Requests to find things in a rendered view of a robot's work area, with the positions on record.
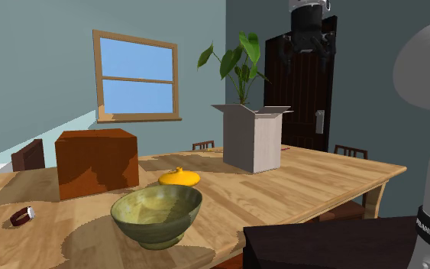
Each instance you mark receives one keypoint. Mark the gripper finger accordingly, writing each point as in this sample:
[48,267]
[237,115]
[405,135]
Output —
[326,46]
[286,48]

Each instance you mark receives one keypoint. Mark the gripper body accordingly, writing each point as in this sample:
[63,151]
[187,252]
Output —
[307,26]

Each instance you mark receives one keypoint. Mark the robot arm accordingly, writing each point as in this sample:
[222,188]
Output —
[423,74]

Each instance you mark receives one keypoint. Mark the green leafy plant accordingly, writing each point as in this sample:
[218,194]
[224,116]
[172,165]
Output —
[250,46]

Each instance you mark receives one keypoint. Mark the dark brown door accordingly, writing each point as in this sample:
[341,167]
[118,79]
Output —
[304,100]

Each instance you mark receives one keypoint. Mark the open grey cardboard box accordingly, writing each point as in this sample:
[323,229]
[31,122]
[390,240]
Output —
[252,141]

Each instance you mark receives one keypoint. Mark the dark wooden chair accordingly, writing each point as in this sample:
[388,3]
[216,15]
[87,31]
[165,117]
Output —
[203,145]
[350,152]
[28,156]

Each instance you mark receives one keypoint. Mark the wooden dining table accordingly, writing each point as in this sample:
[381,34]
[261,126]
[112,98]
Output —
[274,193]

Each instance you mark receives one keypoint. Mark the wooden framed window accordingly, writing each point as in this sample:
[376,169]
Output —
[136,78]

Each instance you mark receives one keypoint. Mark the yellow flat gourd-shaped lid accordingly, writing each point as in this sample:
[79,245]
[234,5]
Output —
[179,178]

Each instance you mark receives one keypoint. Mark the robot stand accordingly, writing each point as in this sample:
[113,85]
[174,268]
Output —
[330,246]

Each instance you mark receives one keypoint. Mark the green ceramic bowl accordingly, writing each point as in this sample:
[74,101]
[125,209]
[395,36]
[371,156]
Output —
[155,212]

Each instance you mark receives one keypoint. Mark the brown closed box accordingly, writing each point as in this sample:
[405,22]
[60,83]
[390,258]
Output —
[95,160]

